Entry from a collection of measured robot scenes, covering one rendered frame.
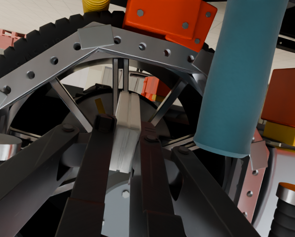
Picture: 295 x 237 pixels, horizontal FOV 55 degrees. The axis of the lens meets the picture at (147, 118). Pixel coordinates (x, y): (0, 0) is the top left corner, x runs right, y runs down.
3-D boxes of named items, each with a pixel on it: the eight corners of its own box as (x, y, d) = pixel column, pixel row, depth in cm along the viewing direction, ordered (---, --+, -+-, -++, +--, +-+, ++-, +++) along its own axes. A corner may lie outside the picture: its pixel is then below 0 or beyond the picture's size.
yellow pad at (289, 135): (266, 120, 88) (261, 136, 88) (297, 127, 74) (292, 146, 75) (304, 129, 91) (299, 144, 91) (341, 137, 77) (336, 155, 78)
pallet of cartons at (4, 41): (53, 45, 763) (48, 71, 769) (18, 37, 757) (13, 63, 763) (38, 36, 640) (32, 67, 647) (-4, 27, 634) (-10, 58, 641)
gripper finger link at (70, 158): (105, 175, 15) (48, 165, 15) (112, 135, 20) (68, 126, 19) (111, 151, 15) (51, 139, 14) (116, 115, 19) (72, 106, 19)
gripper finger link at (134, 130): (128, 127, 16) (141, 130, 16) (130, 91, 22) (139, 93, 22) (117, 172, 17) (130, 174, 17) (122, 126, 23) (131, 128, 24)
